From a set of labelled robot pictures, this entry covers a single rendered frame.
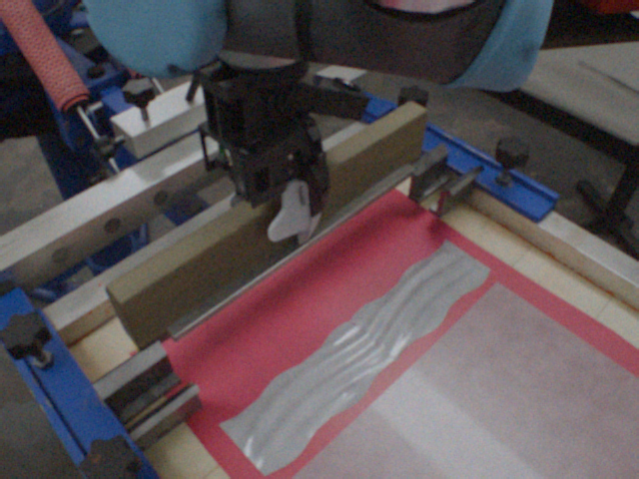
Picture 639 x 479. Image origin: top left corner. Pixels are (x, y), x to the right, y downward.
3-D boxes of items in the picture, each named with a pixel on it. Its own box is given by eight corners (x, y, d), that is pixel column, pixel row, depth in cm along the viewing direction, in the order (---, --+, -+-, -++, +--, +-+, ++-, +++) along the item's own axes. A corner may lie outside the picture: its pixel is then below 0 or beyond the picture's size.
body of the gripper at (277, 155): (205, 175, 50) (184, 58, 41) (275, 137, 54) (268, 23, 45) (257, 217, 46) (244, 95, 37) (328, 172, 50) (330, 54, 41)
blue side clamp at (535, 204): (544, 233, 71) (560, 195, 66) (525, 251, 69) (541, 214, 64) (380, 134, 86) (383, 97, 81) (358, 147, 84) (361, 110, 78)
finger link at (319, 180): (288, 206, 53) (274, 129, 48) (301, 198, 54) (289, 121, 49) (320, 225, 50) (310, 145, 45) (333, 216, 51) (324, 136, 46)
